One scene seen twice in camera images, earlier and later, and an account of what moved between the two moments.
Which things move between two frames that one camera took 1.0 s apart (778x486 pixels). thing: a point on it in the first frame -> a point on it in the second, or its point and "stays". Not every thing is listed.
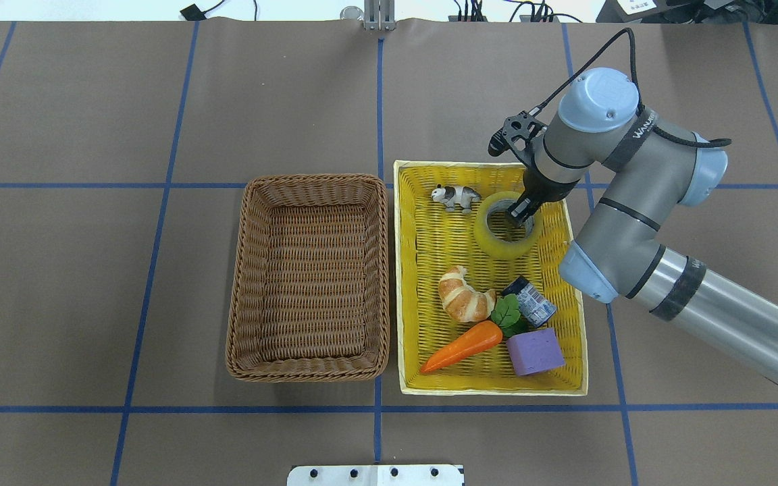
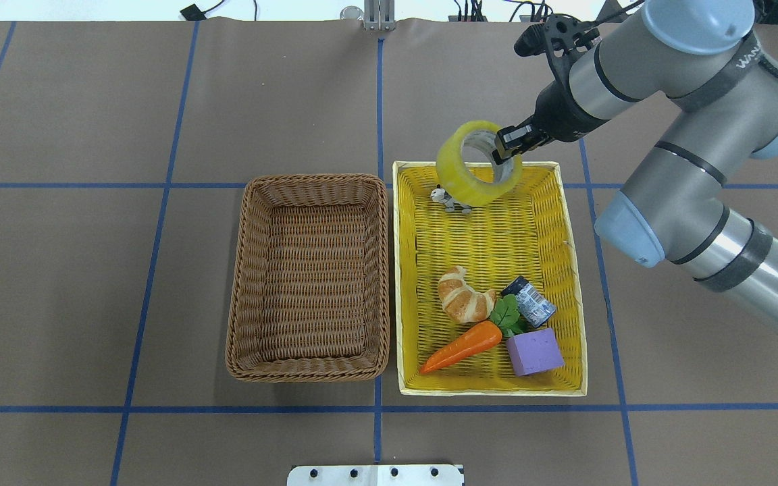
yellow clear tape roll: (533, 225) -> (457, 179)
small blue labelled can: (535, 308) stays
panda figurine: (450, 196) stays
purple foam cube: (535, 352) stays
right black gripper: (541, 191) -> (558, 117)
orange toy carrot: (479, 339) stays
